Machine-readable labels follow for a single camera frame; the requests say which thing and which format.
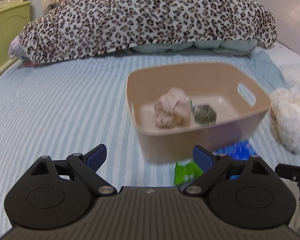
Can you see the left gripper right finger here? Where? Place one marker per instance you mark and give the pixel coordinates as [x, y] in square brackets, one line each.
[214, 168]

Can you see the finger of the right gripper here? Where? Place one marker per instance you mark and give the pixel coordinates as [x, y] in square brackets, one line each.
[289, 172]

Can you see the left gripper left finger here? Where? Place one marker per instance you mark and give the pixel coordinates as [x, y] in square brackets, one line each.
[85, 168]

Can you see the green snack packet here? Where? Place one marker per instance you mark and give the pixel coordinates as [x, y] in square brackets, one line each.
[186, 171]

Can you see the blue tissue pack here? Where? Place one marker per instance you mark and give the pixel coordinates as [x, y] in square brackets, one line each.
[241, 150]

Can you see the bag of dried herbs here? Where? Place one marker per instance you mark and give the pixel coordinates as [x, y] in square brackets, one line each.
[203, 113]

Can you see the pink cloth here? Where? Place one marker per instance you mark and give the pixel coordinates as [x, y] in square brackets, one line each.
[172, 109]

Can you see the white fluffy plush toy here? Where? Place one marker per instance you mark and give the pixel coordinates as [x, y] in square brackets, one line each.
[285, 110]

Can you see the beige plastic storage bin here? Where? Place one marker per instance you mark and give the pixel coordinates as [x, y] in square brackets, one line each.
[240, 104]

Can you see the teal quilted duvet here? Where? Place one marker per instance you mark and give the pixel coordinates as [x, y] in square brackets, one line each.
[232, 47]

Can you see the leopard print blanket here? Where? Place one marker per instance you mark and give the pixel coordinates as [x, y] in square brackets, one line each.
[76, 29]

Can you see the green plastic drawer cabinet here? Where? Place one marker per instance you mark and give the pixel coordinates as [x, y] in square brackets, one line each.
[12, 20]

